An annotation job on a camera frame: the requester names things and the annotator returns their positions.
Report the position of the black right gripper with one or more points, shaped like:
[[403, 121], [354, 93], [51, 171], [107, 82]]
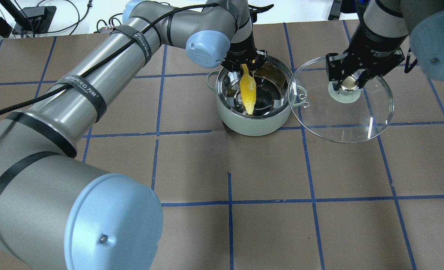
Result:
[[375, 48]]

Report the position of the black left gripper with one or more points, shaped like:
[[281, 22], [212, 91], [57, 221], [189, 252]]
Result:
[[243, 50]]

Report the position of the yellow corn cob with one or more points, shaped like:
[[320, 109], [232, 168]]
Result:
[[247, 85]]

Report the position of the glass pot lid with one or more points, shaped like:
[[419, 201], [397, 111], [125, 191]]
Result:
[[347, 114]]

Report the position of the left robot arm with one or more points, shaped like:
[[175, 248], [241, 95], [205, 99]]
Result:
[[57, 213]]

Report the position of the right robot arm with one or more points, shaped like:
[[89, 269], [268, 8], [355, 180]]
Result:
[[422, 21]]

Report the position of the pale green steel pot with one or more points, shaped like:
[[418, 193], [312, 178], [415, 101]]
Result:
[[271, 109]]

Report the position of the small usb hub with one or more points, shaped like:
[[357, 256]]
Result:
[[105, 29]]

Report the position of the black monitor stand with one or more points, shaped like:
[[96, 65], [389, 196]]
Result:
[[29, 21]]

